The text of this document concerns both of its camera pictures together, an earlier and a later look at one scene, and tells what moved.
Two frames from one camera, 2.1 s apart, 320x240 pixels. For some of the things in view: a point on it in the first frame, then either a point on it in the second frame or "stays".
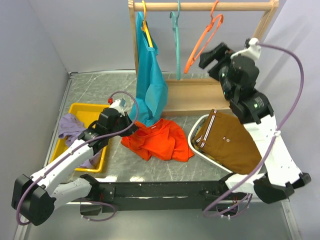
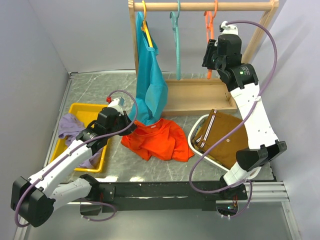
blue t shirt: (151, 95) stays
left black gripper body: (119, 124) stays
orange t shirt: (163, 140) stays
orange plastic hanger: (190, 61) to (209, 15)
